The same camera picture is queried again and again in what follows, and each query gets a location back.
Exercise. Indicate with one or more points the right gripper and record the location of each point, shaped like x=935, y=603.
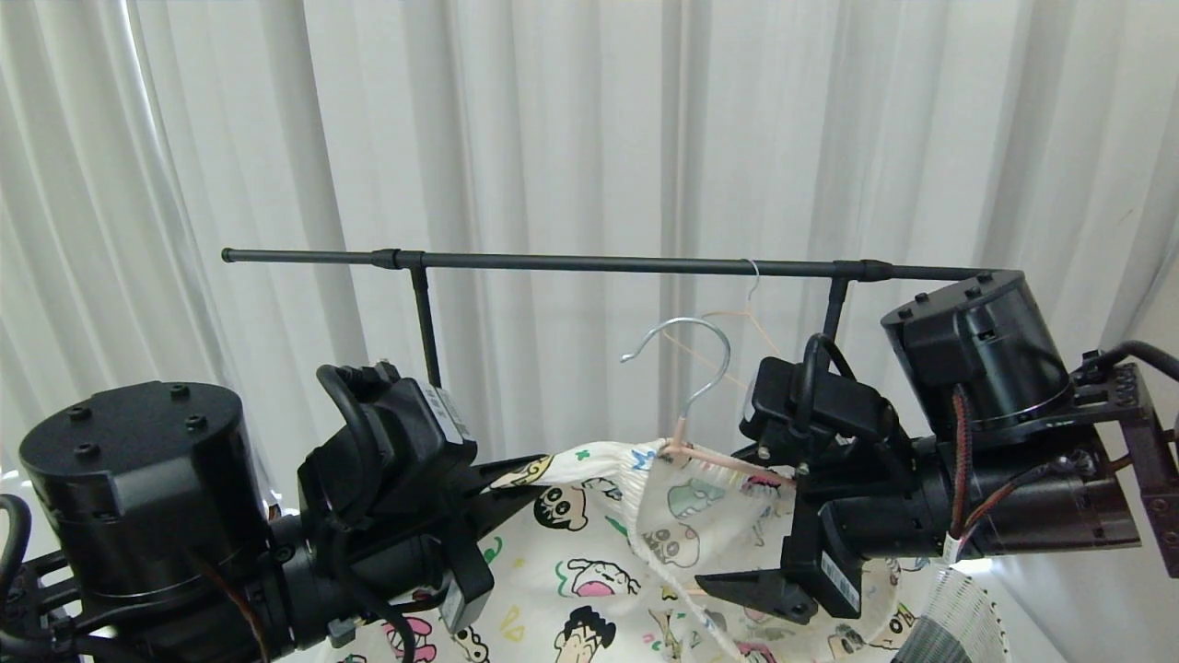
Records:
x=884, y=516

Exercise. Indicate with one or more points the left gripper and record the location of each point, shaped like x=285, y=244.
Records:
x=368, y=580

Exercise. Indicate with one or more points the cream printed garment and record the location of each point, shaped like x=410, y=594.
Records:
x=599, y=552

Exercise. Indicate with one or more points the pink clothes hanger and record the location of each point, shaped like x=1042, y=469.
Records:
x=680, y=433
x=753, y=276

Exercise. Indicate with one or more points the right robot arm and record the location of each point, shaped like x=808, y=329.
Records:
x=986, y=368

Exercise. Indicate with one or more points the white laundry basket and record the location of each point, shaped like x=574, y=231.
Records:
x=958, y=626

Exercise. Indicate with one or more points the black clothes rack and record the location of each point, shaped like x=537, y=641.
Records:
x=599, y=263

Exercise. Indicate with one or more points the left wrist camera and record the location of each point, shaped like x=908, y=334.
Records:
x=405, y=451

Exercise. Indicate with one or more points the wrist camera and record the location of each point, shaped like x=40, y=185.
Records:
x=405, y=451
x=829, y=405

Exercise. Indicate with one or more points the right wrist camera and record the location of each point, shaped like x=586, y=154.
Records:
x=829, y=405

